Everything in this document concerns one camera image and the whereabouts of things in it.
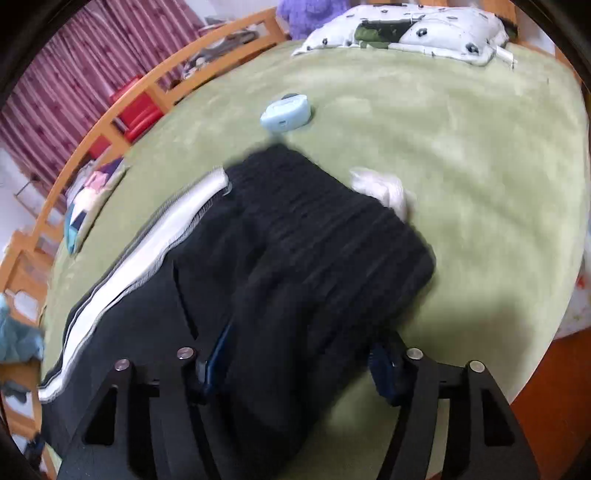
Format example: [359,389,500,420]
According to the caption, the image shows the floral print bed sheet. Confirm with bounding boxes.
[554,258,591,342]

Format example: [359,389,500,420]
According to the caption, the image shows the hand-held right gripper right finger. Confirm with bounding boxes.
[367,330,541,480]

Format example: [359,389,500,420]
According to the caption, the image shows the purple plush toy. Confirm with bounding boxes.
[277,0,352,40]

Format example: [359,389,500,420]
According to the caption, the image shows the white flower-print pillow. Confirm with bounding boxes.
[292,4,518,68]

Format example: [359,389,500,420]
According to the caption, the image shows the wooden bed frame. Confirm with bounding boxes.
[0,7,296,480]

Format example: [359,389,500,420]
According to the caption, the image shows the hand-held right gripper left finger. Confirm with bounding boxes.
[55,323,234,480]

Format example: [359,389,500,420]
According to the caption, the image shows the green fleece blanket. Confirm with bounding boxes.
[39,39,585,480]

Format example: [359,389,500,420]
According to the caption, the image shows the red chair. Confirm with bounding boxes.
[88,134,121,160]
[108,76,162,141]

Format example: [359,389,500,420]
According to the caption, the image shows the geometric print cushion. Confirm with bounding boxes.
[62,157,127,254]

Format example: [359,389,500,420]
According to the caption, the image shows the black pants with white waistband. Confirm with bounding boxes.
[39,143,437,480]

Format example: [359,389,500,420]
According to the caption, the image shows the blue fleece towel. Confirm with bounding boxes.
[0,295,44,365]

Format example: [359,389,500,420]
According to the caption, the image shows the light blue small device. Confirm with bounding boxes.
[260,93,312,134]

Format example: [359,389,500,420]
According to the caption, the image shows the maroon striped curtain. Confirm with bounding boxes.
[0,0,208,185]

